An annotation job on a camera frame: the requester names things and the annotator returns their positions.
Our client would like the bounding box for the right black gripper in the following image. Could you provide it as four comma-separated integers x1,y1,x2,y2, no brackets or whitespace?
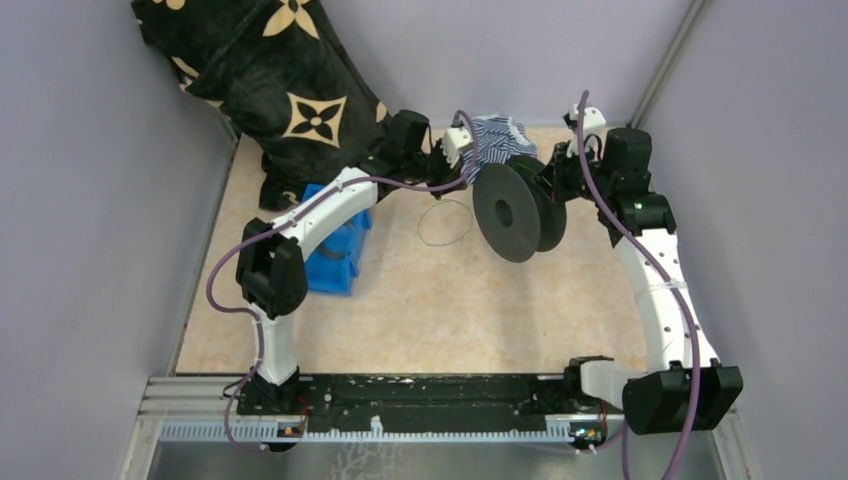
532,138,614,203

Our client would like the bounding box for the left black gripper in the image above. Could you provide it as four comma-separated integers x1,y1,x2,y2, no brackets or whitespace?
403,137,466,199

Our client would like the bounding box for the thin green wire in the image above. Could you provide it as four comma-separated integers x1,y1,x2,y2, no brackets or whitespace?
416,155,551,248

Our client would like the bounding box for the black cable spool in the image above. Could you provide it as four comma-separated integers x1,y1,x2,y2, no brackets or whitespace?
472,155,567,263

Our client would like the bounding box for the blue plastic bin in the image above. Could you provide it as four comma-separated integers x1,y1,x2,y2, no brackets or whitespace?
303,184,372,296

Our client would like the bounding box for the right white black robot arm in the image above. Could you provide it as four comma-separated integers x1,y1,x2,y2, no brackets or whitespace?
533,128,744,435

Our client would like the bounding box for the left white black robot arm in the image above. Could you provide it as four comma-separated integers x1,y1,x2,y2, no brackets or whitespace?
236,110,478,414

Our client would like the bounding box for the blue white striped cloth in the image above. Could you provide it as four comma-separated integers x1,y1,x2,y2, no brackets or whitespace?
462,114,538,184

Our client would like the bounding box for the black beige floral blanket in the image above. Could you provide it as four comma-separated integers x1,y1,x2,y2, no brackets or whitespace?
130,0,392,212

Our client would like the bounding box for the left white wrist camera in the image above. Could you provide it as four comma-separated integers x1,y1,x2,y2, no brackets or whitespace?
441,126,474,168

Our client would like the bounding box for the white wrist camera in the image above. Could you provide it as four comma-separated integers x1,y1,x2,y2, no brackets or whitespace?
563,104,607,161
441,126,474,168

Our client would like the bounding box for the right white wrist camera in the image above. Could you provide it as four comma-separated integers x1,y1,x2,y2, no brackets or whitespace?
563,104,607,161

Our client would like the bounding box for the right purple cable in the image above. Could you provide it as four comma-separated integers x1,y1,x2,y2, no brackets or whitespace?
574,89,704,480

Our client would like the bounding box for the purple cable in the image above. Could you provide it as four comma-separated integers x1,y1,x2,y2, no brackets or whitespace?
205,109,482,457
574,89,704,480

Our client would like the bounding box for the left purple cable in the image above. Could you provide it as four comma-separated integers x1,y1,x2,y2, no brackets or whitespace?
205,109,482,457

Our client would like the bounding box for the aluminium frame rail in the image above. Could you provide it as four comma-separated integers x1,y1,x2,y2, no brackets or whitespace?
137,375,242,421

